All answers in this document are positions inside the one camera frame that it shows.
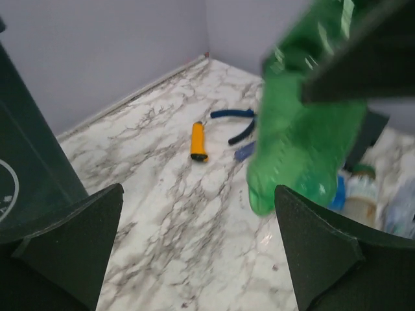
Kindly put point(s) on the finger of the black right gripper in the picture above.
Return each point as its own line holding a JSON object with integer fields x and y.
{"x": 376, "y": 62}

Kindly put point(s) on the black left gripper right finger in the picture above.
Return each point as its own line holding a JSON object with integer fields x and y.
{"x": 338, "y": 264}

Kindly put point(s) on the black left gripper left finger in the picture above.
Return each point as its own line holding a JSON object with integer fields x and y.
{"x": 57, "y": 261}

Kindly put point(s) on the green plastic bottle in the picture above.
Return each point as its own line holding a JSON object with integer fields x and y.
{"x": 303, "y": 147}

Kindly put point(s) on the dark green trash bin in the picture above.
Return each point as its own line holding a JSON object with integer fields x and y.
{"x": 36, "y": 176}

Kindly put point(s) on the light blue label bottle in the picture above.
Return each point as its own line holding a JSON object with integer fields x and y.
{"x": 338, "y": 202}

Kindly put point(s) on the black flat box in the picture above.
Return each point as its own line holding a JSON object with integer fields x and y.
{"x": 371, "y": 129}

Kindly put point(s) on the green cap milk tea bottle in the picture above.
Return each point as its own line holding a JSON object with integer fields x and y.
{"x": 362, "y": 195}

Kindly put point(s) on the small clear blue cap bottle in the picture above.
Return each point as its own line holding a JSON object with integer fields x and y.
{"x": 398, "y": 216}

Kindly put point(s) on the yellow utility knife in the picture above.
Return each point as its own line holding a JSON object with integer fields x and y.
{"x": 197, "y": 151}

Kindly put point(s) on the blue handled screwdriver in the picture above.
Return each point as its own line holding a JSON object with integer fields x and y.
{"x": 244, "y": 152}

